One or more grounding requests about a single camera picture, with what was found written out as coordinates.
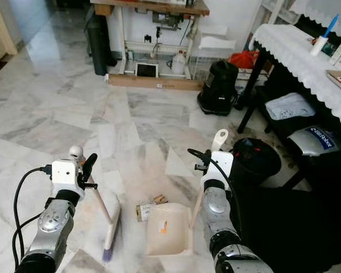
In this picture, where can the tall black cylinder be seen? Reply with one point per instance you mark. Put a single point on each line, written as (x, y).
(99, 45)

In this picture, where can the wooden louvre door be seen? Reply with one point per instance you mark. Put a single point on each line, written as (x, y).
(0, 40)

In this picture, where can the red plastic bag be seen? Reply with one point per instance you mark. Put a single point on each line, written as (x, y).
(243, 59)

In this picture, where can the folded white towel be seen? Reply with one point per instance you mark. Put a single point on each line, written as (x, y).
(290, 106)

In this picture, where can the round black bag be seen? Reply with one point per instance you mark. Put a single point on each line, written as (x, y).
(256, 162)

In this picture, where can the white lace tablecloth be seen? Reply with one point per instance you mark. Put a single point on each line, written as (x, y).
(295, 51)

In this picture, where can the small cardboard box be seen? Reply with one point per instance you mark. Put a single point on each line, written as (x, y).
(143, 211)

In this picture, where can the white sewing machine table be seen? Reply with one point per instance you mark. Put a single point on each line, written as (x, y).
(153, 7)

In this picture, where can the small brown trash piece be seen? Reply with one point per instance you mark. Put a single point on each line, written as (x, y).
(159, 199)

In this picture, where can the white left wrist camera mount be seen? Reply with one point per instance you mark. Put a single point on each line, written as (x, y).
(63, 173)

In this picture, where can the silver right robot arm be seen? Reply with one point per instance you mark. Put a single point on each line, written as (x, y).
(216, 210)

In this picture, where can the white bookshelf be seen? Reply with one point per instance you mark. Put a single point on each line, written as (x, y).
(273, 10)

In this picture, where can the black canister vacuum cleaner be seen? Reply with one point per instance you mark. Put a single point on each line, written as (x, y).
(219, 85)

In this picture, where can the white plastic jug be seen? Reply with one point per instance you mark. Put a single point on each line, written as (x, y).
(178, 63)

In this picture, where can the small white framed tablet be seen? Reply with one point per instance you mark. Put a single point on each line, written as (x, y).
(146, 70)

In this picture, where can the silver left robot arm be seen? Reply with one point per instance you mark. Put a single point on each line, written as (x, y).
(54, 222)

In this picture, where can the silver case with blue label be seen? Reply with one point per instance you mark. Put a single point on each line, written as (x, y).
(312, 139)

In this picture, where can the large black case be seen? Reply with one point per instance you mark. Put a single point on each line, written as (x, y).
(295, 227)

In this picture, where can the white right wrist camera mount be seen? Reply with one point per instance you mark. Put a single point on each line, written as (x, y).
(219, 165)

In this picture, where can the long wooden floor board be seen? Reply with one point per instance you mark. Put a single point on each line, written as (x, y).
(153, 83)

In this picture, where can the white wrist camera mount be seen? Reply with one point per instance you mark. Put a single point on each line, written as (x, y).
(63, 173)
(219, 165)

